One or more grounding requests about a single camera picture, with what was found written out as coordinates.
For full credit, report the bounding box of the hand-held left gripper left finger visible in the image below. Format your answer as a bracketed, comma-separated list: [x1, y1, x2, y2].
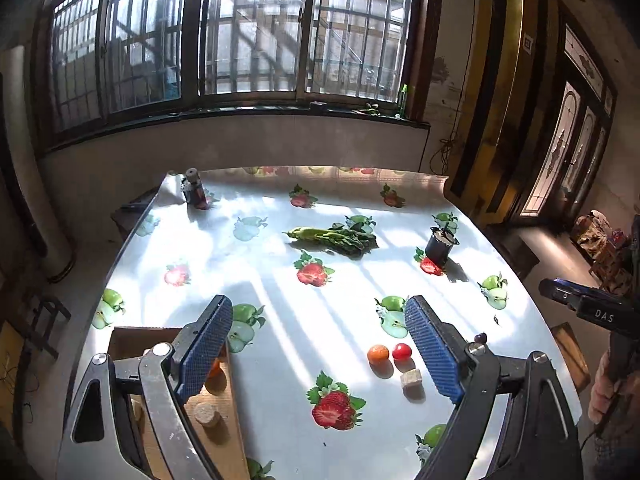
[56, 294, 235, 480]

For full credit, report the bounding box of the green leafy vegetable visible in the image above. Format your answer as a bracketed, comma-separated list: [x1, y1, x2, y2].
[282, 222, 378, 256]

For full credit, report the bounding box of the white pipe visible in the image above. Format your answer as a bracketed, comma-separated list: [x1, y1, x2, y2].
[0, 45, 77, 282]

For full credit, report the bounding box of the brown cardboard box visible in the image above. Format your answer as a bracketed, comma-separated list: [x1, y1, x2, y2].
[107, 326, 251, 480]

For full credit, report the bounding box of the wooden stool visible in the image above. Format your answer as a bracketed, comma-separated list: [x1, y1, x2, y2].
[550, 322, 591, 393]

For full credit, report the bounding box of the dark glass jar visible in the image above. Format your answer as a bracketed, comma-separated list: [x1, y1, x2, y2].
[181, 167, 210, 211]

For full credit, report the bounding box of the dark metal stool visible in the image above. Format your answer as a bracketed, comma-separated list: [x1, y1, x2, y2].
[10, 295, 72, 361]

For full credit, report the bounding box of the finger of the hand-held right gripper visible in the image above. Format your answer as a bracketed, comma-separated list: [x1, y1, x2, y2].
[539, 278, 596, 311]

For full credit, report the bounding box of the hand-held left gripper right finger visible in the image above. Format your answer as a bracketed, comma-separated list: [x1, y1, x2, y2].
[404, 295, 585, 480]

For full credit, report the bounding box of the dark framed barred window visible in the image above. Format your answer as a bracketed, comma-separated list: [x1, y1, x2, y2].
[35, 0, 436, 151]

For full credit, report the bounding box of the person's right hand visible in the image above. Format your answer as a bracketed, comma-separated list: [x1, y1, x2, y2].
[587, 347, 640, 426]

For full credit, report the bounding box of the hanging cable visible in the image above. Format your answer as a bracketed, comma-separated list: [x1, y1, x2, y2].
[431, 130, 458, 173]

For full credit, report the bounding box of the woven basket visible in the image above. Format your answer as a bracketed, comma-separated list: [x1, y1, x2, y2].
[570, 210, 633, 291]

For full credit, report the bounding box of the wooden door with glass panels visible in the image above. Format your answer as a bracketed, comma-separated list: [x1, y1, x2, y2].
[515, 5, 618, 226]

